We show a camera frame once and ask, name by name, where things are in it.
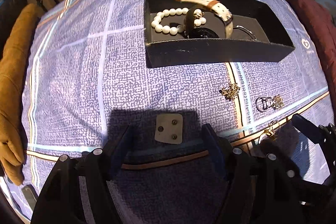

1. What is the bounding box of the dark red pillow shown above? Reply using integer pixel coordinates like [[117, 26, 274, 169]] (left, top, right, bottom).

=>
[[286, 0, 335, 108]]

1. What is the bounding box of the black flat strap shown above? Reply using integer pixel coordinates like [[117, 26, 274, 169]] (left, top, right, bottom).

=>
[[21, 184, 39, 212]]

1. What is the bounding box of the purple patterned bed sheet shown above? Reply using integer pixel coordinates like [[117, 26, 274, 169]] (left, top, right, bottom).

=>
[[3, 0, 335, 223]]

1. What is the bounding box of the gold chain jewelry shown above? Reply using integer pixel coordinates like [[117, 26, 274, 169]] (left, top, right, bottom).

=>
[[258, 121, 280, 144]]

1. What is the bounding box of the black round beaded ornament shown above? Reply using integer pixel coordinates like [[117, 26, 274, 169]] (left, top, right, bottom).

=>
[[187, 27, 219, 39]]

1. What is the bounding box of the silver ring gold charm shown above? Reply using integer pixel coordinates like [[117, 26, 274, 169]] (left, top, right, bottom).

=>
[[255, 94, 284, 113]]

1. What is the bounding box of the mustard yellow cushion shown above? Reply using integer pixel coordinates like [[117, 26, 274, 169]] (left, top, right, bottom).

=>
[[1, 4, 39, 185]]

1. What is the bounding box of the white pearl bracelet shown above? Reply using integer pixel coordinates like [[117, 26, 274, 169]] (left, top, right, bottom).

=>
[[150, 7, 207, 37]]

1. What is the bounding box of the gold ornate earring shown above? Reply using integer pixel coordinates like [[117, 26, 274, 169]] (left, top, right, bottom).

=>
[[219, 83, 240, 101]]

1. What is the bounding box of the black jewelry tray box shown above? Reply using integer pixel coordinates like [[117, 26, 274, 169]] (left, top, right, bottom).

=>
[[144, 0, 295, 68]]

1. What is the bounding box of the white earring card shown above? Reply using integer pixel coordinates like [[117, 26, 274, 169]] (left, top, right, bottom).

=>
[[154, 113, 183, 144]]

